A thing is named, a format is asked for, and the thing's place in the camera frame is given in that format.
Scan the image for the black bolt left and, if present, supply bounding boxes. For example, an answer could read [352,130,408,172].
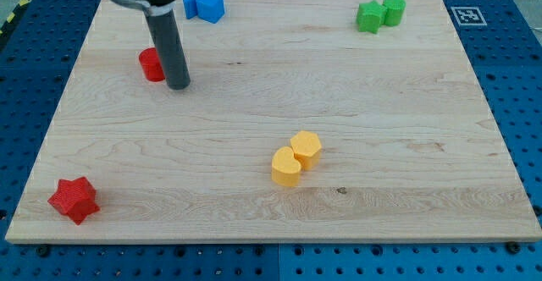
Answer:
[35,245,51,257]

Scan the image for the yellow hexagon block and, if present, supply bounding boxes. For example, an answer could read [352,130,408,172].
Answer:
[290,130,322,170]

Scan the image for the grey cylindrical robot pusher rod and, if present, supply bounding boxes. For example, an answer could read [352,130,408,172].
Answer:
[146,9,191,90]

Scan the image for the black bolt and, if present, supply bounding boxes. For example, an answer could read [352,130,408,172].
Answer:
[35,245,51,257]
[505,241,522,255]

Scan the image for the yellow heart block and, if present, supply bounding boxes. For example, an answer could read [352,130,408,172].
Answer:
[271,146,301,187]

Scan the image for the red star block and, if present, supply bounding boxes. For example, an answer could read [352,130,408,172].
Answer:
[47,177,100,225]

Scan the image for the wooden board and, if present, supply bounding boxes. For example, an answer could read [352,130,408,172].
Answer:
[6,0,541,245]

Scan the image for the blue cube block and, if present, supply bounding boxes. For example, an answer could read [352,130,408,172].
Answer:
[183,0,198,19]

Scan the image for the red cylinder block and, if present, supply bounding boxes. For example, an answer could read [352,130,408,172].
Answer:
[138,47,165,82]

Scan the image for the white fiducial marker tag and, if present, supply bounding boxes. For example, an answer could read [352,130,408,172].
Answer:
[451,6,487,26]

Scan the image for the green star block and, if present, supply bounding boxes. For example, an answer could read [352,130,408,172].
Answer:
[356,0,387,34]

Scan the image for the black bolt right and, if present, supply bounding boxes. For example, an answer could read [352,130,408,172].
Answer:
[505,241,522,255]

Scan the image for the green cylinder block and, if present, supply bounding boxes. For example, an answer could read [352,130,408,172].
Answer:
[383,0,407,26]

